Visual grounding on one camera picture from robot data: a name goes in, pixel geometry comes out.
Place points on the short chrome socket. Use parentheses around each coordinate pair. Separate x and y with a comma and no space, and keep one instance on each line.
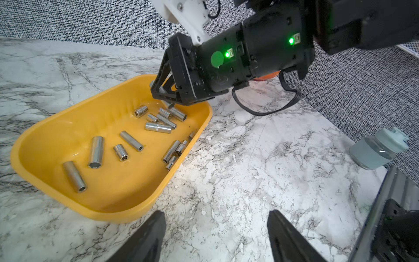
(140,111)

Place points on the long chrome socket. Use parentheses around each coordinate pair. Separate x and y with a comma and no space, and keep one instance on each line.
(178,114)

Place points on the orange decorative pumpkin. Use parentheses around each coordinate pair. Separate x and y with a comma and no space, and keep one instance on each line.
(267,77)

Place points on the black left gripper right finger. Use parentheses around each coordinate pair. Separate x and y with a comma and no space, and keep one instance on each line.
(287,244)

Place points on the mint green cup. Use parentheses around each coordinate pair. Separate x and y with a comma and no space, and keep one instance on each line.
(376,151)

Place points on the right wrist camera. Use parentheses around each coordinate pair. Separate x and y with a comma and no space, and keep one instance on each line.
(191,14)

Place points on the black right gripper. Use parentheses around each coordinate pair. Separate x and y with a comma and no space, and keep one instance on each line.
(191,74)

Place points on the yellow plastic storage box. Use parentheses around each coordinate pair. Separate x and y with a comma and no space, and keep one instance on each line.
(117,192)

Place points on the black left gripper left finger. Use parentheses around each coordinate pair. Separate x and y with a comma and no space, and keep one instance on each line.
(145,244)

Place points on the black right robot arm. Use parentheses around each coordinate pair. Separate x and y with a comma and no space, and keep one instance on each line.
(279,36)

